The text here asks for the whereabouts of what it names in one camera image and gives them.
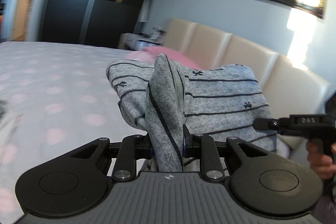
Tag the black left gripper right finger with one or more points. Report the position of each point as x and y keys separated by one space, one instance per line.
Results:
x=204 y=148

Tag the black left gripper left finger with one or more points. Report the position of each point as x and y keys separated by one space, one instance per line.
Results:
x=127 y=153

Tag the grey striped bow top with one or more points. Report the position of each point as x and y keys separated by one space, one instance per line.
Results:
x=165 y=97

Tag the person's right hand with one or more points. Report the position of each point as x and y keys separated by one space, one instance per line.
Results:
x=321 y=164

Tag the beige padded headboard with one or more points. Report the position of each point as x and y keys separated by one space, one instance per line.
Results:
x=278 y=77

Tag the grey pink-dotted bed sheet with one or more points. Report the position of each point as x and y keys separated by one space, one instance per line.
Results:
x=63 y=99

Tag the pink pillow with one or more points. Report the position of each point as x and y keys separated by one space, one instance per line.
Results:
x=149 y=54

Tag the white bedside table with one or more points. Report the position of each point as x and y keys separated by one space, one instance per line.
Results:
x=136 y=42

